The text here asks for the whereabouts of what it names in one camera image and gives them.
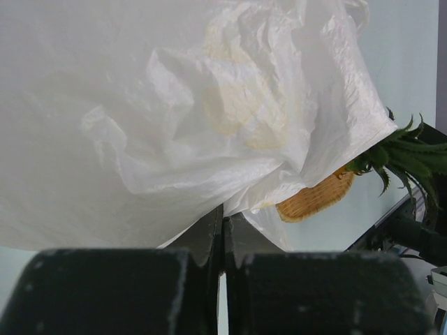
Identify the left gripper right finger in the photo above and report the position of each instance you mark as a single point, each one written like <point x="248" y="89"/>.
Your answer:
<point x="270" y="291"/>

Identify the fake pineapple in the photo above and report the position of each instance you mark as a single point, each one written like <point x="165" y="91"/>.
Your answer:
<point x="411" y="160"/>

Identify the white plastic bag lemon print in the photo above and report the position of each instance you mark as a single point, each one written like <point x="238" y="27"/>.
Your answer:
<point x="124" y="122"/>

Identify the woven bamboo tray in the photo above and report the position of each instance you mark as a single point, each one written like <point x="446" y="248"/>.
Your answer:
<point x="310" y="201"/>

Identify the aluminium front rail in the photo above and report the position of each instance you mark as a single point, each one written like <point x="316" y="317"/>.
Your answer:
<point x="399" y="226"/>

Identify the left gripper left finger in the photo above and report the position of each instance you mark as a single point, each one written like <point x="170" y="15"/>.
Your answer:
<point x="169" y="290"/>

